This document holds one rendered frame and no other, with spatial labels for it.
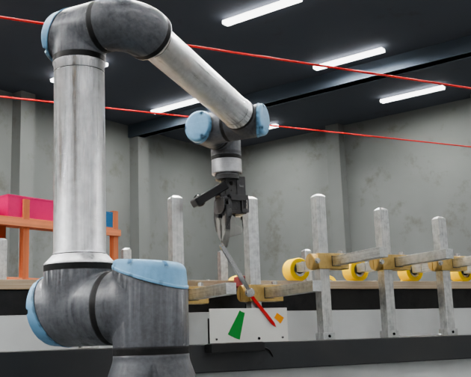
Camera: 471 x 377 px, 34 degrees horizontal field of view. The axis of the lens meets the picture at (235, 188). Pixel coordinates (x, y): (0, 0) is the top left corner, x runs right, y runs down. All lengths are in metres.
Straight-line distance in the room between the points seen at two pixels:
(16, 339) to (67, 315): 0.74
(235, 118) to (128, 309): 0.73
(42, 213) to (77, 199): 5.84
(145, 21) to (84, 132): 0.27
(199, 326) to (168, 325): 1.00
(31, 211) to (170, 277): 5.93
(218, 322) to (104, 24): 0.98
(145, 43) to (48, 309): 0.60
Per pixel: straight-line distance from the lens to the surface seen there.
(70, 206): 1.64
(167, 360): 1.50
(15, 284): 2.31
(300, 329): 2.67
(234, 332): 2.30
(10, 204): 7.28
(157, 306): 1.49
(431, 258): 2.50
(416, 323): 2.96
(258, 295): 2.34
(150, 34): 1.70
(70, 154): 1.66
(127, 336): 1.50
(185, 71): 1.83
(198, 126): 2.16
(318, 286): 2.13
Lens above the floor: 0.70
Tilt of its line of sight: 11 degrees up
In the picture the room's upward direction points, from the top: 2 degrees counter-clockwise
